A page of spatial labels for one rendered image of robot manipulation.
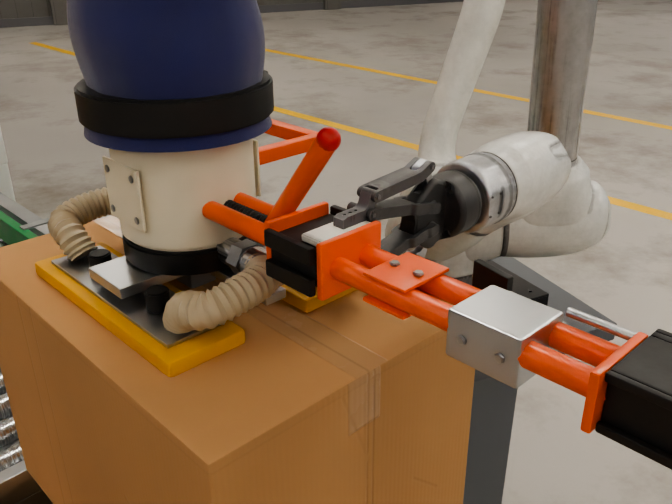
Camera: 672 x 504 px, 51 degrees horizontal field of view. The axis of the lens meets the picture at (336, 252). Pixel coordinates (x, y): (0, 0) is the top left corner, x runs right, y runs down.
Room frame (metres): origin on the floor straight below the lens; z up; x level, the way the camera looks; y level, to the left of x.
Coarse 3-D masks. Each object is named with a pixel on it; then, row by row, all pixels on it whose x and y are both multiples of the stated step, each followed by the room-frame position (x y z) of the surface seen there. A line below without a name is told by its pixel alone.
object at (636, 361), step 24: (624, 360) 0.40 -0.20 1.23; (648, 360) 0.40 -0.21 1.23; (600, 384) 0.38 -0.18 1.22; (624, 384) 0.37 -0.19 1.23; (648, 384) 0.37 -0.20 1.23; (600, 408) 0.39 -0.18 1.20; (624, 408) 0.38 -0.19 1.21; (648, 408) 0.37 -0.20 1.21; (600, 432) 0.38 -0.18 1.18; (624, 432) 0.37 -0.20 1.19; (648, 432) 0.36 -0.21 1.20; (648, 456) 0.35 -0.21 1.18
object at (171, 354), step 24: (48, 264) 0.83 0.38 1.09; (72, 264) 0.82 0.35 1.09; (96, 264) 0.79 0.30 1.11; (72, 288) 0.76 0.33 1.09; (96, 288) 0.75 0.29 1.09; (168, 288) 0.71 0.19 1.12; (96, 312) 0.71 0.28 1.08; (120, 312) 0.69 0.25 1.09; (144, 312) 0.69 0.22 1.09; (120, 336) 0.67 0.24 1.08; (144, 336) 0.65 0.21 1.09; (168, 336) 0.64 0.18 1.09; (192, 336) 0.64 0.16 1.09; (216, 336) 0.65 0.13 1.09; (240, 336) 0.66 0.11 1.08; (168, 360) 0.60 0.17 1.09; (192, 360) 0.61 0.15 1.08
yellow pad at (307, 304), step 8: (288, 288) 0.76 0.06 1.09; (352, 288) 0.78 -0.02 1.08; (288, 296) 0.75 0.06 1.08; (296, 296) 0.74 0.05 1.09; (304, 296) 0.73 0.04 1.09; (336, 296) 0.76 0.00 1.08; (296, 304) 0.74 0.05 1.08; (304, 304) 0.73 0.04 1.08; (312, 304) 0.73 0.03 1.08; (320, 304) 0.74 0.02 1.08
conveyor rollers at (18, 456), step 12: (0, 240) 2.10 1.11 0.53; (0, 372) 1.33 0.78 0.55; (0, 384) 1.30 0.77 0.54; (0, 396) 1.24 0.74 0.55; (0, 408) 1.21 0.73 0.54; (0, 420) 1.22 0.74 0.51; (12, 420) 1.16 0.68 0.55; (0, 432) 1.13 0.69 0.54; (12, 432) 1.14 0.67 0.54; (0, 444) 1.12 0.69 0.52; (0, 456) 1.05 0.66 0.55; (12, 456) 1.06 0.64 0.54; (0, 468) 1.04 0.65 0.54
